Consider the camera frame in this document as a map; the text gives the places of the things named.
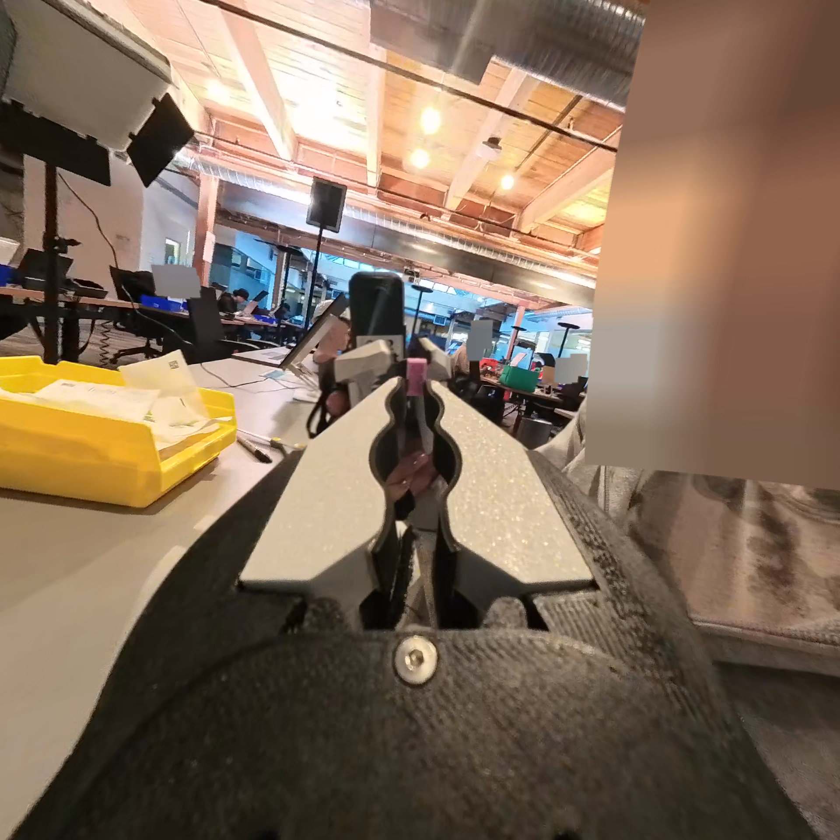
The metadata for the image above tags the black panel light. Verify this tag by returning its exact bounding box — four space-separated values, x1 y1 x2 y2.
303 176 349 329

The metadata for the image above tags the brown wooden table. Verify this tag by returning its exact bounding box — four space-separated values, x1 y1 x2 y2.
0 285 309 329

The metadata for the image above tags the black office chair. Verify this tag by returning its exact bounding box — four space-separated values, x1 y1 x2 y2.
187 285 263 362

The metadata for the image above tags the silver ventilation duct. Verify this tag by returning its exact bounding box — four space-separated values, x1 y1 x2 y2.
371 0 647 109

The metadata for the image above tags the grey desk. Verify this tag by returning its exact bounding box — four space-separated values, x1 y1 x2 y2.
0 351 329 831

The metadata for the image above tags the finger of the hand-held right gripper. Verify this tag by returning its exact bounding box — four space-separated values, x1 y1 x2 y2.
419 336 455 383
333 341 396 411

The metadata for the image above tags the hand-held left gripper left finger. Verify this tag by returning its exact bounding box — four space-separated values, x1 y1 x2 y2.
238 378 417 627

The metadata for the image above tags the yellow bin with plastic bags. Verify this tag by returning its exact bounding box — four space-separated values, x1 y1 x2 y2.
0 354 237 508

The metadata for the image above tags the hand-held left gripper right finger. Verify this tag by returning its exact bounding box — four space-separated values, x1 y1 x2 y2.
428 379 596 627

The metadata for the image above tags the black light stand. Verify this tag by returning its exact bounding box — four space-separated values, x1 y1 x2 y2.
0 92 196 365

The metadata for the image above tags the person's grey hoodie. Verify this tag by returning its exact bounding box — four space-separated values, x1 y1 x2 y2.
535 394 840 677

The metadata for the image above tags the pile of clear plastic bags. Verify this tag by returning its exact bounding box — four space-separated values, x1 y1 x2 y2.
0 351 234 454

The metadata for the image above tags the person's right hand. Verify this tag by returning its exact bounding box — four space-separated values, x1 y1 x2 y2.
384 449 437 506

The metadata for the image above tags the white softbox light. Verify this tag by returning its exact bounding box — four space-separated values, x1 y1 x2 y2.
0 0 175 152

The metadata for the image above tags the silver laptop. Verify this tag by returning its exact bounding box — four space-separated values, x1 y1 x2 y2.
279 294 350 375

